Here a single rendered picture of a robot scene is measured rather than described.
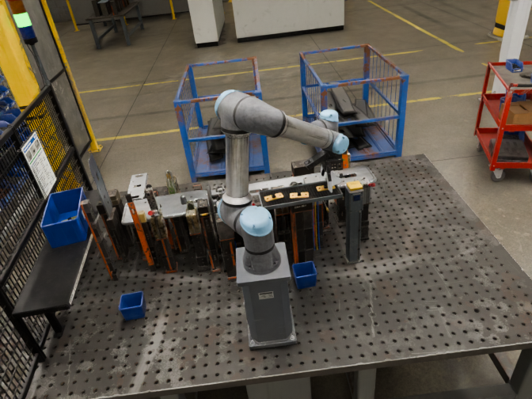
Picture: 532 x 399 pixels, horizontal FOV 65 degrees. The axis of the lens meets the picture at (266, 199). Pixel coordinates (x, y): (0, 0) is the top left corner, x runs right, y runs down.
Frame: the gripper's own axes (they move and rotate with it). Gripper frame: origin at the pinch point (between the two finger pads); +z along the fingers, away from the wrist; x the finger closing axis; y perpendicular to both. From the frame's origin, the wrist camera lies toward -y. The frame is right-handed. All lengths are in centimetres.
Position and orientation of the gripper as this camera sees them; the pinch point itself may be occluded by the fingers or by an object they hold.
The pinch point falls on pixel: (325, 184)
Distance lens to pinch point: 194.6
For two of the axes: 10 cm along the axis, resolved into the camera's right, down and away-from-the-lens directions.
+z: 1.0, 8.3, 5.5
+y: 9.9, -1.6, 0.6
